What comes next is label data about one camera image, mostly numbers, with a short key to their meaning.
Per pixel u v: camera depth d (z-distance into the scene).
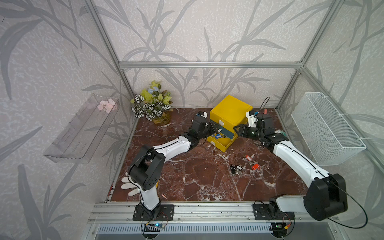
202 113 0.82
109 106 0.77
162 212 0.72
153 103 0.88
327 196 0.40
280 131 0.96
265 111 1.19
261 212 0.73
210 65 0.93
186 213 0.75
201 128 0.69
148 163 0.53
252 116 0.74
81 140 0.68
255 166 0.89
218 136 1.02
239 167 0.89
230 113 0.91
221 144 0.91
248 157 0.93
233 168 0.89
